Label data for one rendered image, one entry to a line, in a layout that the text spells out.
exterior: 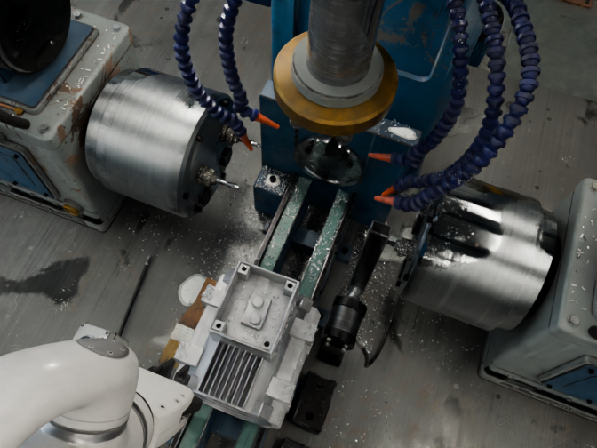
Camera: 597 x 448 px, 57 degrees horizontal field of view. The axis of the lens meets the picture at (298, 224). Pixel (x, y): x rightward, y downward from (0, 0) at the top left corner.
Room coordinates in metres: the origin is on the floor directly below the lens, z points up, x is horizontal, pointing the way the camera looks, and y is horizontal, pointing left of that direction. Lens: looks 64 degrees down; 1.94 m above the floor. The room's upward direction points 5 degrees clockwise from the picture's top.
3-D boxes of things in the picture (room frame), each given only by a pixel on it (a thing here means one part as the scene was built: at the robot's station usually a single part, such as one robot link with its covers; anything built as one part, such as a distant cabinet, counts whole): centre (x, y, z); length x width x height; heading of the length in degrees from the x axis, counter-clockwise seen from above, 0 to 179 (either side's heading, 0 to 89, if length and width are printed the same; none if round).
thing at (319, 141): (0.59, -0.05, 1.02); 0.15 x 0.02 x 0.15; 74
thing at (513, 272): (0.41, -0.34, 1.04); 0.41 x 0.25 x 0.25; 74
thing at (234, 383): (0.20, 0.06, 1.01); 0.20 x 0.19 x 0.19; 165
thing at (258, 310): (0.24, 0.05, 1.11); 0.12 x 0.11 x 0.07; 165
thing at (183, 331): (0.30, 0.21, 0.80); 0.21 x 0.05 x 0.01; 163
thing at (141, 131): (0.60, 0.32, 1.04); 0.37 x 0.25 x 0.25; 74
